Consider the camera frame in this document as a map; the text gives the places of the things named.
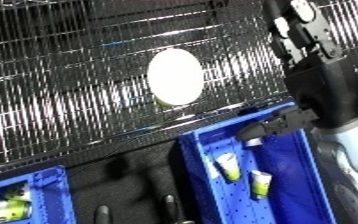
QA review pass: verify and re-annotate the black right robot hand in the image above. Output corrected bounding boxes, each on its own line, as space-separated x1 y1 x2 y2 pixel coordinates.
234 0 358 142

